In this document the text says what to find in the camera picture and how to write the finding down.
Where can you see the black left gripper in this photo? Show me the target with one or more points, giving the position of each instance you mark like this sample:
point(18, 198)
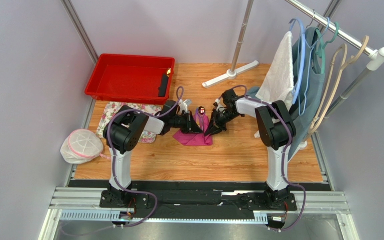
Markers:
point(191, 125)

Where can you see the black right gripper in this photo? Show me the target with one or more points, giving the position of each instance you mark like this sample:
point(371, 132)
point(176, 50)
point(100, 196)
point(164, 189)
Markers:
point(219, 120)

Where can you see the magenta paper napkin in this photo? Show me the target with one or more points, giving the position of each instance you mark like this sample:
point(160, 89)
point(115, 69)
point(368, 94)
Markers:
point(194, 139)

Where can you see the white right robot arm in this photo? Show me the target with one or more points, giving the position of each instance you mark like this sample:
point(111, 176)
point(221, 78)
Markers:
point(276, 129)

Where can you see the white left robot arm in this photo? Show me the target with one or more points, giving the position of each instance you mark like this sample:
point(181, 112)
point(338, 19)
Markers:
point(123, 134)

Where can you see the black object in tray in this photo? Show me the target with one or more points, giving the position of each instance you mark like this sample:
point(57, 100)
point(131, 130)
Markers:
point(164, 83)

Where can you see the white towel on hanger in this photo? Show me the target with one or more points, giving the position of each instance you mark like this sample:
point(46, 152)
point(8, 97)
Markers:
point(279, 81)

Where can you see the red plastic tray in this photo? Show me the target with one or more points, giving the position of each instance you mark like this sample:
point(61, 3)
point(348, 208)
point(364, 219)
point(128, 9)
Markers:
point(129, 79)

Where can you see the blue clothes hanger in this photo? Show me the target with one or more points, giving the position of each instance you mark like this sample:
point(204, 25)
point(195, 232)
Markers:
point(308, 79)

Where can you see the white mesh laundry bag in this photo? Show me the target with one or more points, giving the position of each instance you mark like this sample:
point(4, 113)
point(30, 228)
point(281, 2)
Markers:
point(82, 146)

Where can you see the teal garment on hanger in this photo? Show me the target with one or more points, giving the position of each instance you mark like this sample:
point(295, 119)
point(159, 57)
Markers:
point(302, 123)

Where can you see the green clothes hanger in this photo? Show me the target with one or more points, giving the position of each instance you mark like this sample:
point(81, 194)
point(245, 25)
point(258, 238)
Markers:
point(321, 44)

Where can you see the metal clothes rack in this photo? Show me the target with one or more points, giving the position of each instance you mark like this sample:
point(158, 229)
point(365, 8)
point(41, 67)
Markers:
point(376, 61)

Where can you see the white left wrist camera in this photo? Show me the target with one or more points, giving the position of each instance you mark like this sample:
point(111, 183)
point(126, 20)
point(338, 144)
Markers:
point(184, 106)

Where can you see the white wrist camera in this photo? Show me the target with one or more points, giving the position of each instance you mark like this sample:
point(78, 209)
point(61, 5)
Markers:
point(184, 106)
point(218, 106)

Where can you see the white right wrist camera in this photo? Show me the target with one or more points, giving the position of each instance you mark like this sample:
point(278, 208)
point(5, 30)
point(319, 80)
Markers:
point(218, 106)

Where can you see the black table edge rail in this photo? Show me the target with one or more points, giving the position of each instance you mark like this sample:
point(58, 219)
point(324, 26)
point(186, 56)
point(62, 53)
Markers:
point(180, 203)

